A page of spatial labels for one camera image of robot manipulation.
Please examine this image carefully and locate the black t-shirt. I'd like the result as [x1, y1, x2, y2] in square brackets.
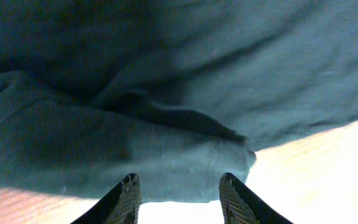
[0, 0, 358, 202]

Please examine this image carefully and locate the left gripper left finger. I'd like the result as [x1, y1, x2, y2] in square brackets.
[71, 173, 142, 224]

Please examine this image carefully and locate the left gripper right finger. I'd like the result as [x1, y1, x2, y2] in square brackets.
[219, 172, 293, 224]

